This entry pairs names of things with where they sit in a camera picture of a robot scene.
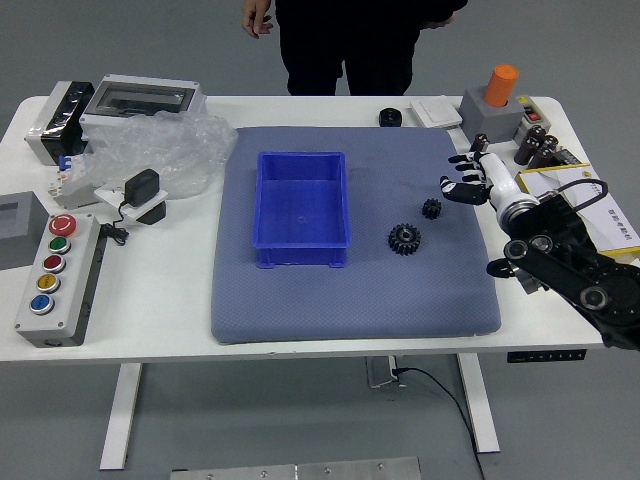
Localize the clear plastic bag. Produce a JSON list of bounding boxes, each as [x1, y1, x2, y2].
[[79, 110, 239, 201]]

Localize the person's right hand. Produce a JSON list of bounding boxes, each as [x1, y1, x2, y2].
[[241, 0, 276, 40]]

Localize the yellow and white cardboard box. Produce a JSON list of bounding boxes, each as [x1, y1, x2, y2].
[[513, 163, 640, 261]]

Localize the black and white enclosure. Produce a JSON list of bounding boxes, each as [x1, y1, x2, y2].
[[23, 80, 96, 166]]

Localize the orange cylinder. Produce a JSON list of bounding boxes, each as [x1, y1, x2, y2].
[[483, 63, 520, 108]]

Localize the black table control panel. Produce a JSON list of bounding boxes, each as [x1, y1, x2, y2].
[[506, 348, 587, 364]]

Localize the grey block with hole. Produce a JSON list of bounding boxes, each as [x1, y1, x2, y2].
[[458, 87, 526, 145]]

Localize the big black gear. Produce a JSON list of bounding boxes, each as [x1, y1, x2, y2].
[[387, 222, 422, 257]]

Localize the black adapter cord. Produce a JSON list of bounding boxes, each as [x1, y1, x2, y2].
[[99, 197, 132, 247]]

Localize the small black electronic component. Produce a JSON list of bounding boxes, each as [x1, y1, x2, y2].
[[552, 145, 584, 167]]

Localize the blue plastic box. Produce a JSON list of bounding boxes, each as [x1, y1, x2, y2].
[[256, 150, 351, 270]]

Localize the grey push-button control box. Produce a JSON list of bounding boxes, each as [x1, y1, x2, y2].
[[13, 213, 107, 348]]

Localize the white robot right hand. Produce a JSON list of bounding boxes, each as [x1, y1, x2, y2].
[[438, 149, 526, 209]]

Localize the grey distribution box clear cover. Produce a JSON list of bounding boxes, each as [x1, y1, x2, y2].
[[79, 74, 207, 141]]

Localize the white circuit breaker blue levers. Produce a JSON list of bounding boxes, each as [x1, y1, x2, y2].
[[47, 153, 99, 210]]

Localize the person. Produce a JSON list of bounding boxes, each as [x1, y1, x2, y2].
[[273, 0, 471, 97]]

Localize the white table leg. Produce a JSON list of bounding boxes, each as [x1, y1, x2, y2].
[[455, 352, 501, 454], [98, 362, 144, 471]]

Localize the blue-grey mat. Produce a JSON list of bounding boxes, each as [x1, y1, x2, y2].
[[209, 125, 503, 345]]

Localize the white two-button switch box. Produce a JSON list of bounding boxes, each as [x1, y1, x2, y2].
[[514, 94, 549, 139]]

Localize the white wall switch plate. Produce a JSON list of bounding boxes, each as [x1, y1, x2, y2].
[[408, 97, 464, 127]]

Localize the black power cable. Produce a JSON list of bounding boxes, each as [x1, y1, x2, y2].
[[392, 367, 486, 480]]

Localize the black power adapter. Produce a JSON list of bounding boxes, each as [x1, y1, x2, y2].
[[123, 168, 161, 206]]

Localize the small grey box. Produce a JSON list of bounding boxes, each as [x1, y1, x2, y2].
[[0, 191, 51, 271]]

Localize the grey under-table power box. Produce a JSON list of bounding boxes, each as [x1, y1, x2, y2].
[[365, 355, 407, 389]]

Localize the silver metal plate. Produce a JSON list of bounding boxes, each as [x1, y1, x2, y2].
[[169, 455, 422, 480]]

